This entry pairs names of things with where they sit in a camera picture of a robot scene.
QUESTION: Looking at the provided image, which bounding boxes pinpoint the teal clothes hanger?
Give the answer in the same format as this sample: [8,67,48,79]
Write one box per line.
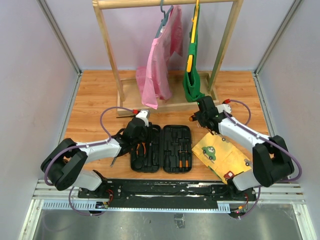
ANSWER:
[155,0,174,39]

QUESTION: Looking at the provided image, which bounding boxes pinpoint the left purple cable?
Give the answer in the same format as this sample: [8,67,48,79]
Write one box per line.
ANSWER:
[43,106,138,217]

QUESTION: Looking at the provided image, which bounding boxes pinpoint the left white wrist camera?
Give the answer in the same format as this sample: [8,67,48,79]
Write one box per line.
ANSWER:
[135,109,150,127]

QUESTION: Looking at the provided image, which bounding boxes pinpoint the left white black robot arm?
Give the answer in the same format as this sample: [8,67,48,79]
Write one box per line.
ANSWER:
[40,117,152,198]

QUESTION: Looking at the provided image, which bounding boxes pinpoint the yellow clothes hanger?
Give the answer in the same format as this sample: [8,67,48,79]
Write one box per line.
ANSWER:
[186,0,200,73]

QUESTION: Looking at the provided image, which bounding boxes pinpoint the orange handled awl screwdriver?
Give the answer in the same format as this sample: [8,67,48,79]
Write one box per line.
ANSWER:
[116,114,136,119]

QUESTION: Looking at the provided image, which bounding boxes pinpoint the black plastic tool case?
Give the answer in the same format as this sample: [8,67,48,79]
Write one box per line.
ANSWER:
[130,124,193,174]

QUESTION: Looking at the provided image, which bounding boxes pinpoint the green garment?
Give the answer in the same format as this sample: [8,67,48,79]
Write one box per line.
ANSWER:
[182,4,205,103]

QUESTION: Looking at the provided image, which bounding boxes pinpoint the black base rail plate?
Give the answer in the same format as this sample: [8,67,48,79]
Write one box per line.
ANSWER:
[77,178,257,202]

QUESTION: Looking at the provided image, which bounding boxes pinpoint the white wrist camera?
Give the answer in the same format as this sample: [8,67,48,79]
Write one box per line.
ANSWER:
[135,109,150,127]
[216,103,232,114]

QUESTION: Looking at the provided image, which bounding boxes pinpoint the slotted aluminium cable duct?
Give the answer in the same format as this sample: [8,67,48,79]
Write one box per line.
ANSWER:
[42,197,231,214]

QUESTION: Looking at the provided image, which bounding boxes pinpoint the black orange handled screwdriver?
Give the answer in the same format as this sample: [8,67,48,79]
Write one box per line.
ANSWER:
[189,112,201,122]

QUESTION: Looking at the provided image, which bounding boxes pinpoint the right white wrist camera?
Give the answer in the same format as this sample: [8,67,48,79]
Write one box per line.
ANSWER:
[216,103,232,114]

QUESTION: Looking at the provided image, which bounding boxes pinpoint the wooden clothes rack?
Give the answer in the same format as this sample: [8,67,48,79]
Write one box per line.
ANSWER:
[92,0,243,117]

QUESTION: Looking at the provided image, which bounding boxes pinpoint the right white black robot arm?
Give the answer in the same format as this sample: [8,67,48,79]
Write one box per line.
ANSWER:
[190,95,295,200]

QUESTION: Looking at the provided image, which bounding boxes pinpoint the pink garment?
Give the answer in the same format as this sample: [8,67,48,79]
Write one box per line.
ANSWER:
[135,5,183,109]

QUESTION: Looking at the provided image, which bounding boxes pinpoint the yellow cartoon cloth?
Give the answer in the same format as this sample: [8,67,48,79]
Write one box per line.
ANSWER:
[192,133,253,184]

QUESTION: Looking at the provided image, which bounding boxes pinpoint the claw hammer black handle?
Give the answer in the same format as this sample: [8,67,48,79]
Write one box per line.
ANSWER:
[147,124,161,168]

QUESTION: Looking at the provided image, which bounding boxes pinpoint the orange handled needle nose pliers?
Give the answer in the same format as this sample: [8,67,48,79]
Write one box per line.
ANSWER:
[136,142,147,158]

